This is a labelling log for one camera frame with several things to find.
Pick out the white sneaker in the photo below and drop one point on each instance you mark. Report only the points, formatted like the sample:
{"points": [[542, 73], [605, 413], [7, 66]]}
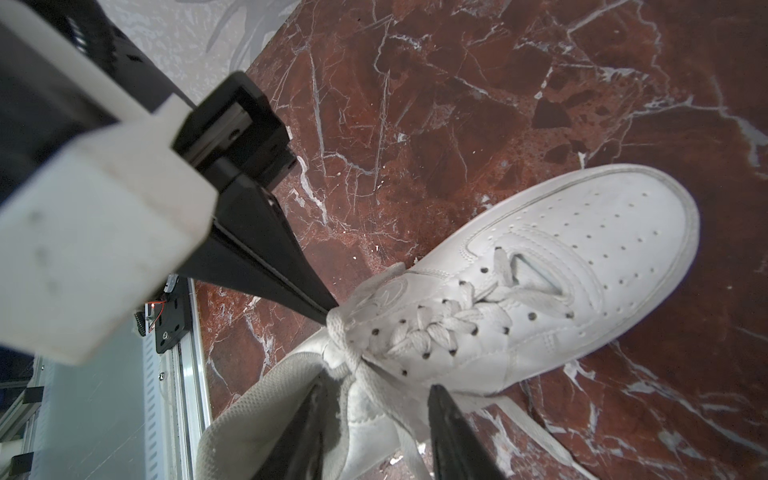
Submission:
{"points": [[621, 236]]}

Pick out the aluminium frame rail base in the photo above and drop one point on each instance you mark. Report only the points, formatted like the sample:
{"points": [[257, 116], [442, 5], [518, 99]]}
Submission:
{"points": [[128, 412]]}

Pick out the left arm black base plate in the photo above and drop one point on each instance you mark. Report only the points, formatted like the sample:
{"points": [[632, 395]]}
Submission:
{"points": [[168, 317]]}

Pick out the white shoelace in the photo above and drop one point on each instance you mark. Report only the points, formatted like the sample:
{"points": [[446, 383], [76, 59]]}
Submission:
{"points": [[502, 319]]}

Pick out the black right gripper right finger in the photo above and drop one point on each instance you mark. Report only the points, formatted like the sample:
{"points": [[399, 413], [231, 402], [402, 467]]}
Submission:
{"points": [[457, 452]]}

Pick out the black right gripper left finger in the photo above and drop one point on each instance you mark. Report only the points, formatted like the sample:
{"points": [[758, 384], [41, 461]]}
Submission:
{"points": [[298, 454]]}

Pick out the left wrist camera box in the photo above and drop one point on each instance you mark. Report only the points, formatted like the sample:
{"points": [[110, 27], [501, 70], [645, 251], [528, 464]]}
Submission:
{"points": [[97, 209]]}

